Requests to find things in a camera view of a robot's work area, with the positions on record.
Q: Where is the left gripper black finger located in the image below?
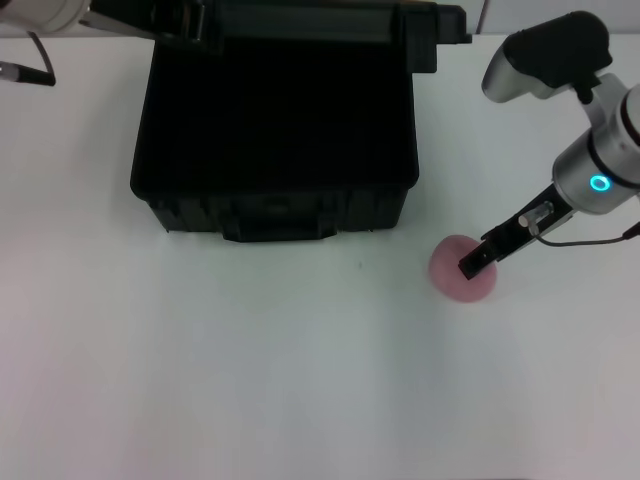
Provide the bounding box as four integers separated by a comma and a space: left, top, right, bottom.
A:
182, 0, 224, 54

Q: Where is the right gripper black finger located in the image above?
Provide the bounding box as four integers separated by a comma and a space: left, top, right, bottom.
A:
458, 241, 501, 280

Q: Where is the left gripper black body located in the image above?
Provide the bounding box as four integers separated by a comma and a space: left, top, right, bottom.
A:
82, 0, 187, 44

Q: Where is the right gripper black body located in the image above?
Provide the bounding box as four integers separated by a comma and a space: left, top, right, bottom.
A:
480, 183, 576, 262

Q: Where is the pink peach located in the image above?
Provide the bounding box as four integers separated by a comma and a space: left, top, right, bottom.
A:
428, 234, 499, 303

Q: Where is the black plastic carrying case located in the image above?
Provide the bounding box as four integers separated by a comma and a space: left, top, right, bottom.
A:
129, 0, 474, 245

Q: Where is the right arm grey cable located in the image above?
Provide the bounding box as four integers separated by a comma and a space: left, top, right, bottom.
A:
519, 199, 640, 248

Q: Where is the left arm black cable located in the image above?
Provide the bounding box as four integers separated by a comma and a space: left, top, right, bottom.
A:
0, 31, 56, 88

